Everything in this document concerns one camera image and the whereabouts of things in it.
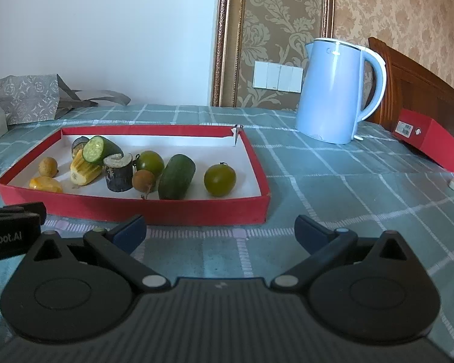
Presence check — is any gold framed wall panel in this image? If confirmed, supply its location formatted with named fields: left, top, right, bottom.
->
left=211, top=0, right=335, bottom=112

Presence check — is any dark sugarcane piece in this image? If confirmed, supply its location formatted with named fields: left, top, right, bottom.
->
left=72, top=136, right=91, bottom=159

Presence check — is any light blue electric kettle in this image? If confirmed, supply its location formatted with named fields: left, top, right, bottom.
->
left=295, top=38, right=387, bottom=145

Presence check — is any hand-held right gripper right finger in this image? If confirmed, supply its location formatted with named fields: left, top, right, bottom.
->
left=270, top=214, right=427, bottom=292

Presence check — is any orange-yellow fruit chunk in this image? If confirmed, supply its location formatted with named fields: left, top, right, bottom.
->
left=29, top=176, right=64, bottom=193

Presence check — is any red box with white label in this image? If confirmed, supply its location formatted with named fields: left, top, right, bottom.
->
left=393, top=108, right=454, bottom=182

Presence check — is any teal checked tablecloth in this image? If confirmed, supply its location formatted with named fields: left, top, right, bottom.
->
left=0, top=104, right=454, bottom=363

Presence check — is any grey patterned gift bag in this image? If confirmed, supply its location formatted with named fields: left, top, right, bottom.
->
left=0, top=74, right=132, bottom=125

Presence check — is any cut green cucumber half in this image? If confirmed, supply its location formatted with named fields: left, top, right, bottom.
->
left=82, top=135, right=125, bottom=166

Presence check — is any green tomato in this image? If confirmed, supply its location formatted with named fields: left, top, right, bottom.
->
left=135, top=150, right=165, bottom=176
left=203, top=162, right=237, bottom=198

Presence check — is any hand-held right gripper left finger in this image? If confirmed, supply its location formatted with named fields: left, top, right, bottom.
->
left=20, top=214, right=172, bottom=293

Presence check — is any yellow corn cob piece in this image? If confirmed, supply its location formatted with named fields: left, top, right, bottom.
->
left=69, top=155, right=104, bottom=187

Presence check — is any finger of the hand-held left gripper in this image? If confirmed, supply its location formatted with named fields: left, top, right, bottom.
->
left=0, top=202, right=48, bottom=224

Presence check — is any whole green cucumber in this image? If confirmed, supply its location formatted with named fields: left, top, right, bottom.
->
left=158, top=154, right=196, bottom=200

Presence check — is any red shallow cardboard tray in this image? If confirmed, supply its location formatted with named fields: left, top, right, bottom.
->
left=0, top=124, right=270, bottom=224

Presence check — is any white wall switch panel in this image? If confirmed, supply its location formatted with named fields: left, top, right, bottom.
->
left=253, top=60, right=304, bottom=93

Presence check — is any round brown fruit with stem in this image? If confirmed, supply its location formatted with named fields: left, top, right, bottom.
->
left=132, top=169, right=156, bottom=200

